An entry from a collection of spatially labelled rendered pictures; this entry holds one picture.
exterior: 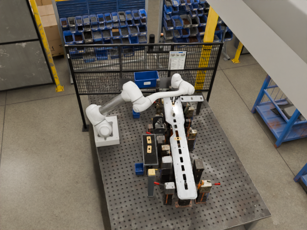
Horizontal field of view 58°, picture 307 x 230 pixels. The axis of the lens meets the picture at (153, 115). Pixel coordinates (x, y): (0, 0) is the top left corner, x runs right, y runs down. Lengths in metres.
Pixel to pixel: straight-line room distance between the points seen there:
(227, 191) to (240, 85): 2.75
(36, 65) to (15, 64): 0.31
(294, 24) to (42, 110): 4.76
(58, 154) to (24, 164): 0.47
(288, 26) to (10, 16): 4.26
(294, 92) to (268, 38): 0.09
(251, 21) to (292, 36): 0.10
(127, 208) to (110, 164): 0.56
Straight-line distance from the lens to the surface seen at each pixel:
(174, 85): 3.09
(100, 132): 3.08
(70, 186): 4.04
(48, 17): 5.84
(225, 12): 0.56
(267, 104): 5.07
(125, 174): 3.21
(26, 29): 4.60
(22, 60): 4.91
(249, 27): 0.49
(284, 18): 0.42
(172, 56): 3.59
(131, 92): 2.71
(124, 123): 3.64
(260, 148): 4.61
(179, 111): 3.40
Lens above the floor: 3.49
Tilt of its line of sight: 48 degrees down
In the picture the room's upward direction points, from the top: 3 degrees clockwise
